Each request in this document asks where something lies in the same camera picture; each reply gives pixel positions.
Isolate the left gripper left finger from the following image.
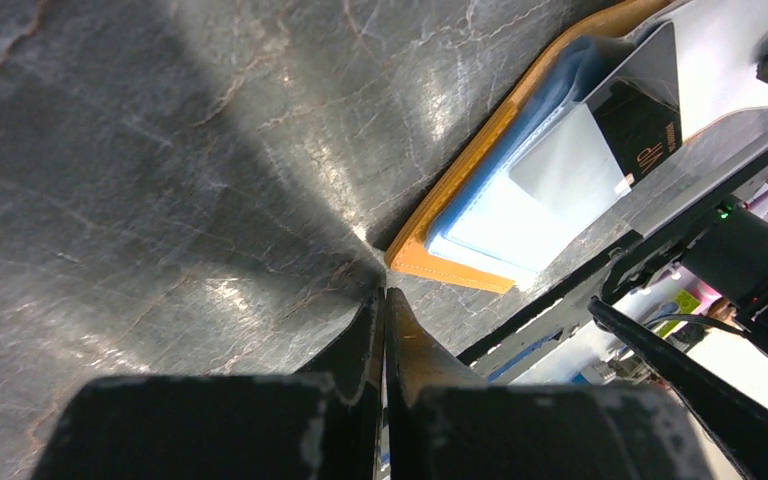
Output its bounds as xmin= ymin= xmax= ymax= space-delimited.
xmin=33 ymin=290 xmax=385 ymax=479

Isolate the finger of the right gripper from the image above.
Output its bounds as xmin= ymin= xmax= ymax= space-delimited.
xmin=587 ymin=298 xmax=768 ymax=479

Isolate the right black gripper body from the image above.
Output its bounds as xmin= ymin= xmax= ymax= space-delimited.
xmin=682 ymin=207 xmax=768 ymax=357

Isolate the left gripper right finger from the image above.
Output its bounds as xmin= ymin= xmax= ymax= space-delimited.
xmin=385 ymin=288 xmax=712 ymax=479

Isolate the orange leather card holder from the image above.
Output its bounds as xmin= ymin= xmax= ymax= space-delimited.
xmin=385 ymin=1 xmax=768 ymax=293

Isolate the black VIP card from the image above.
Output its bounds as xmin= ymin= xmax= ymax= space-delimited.
xmin=508 ymin=22 xmax=685 ymax=233

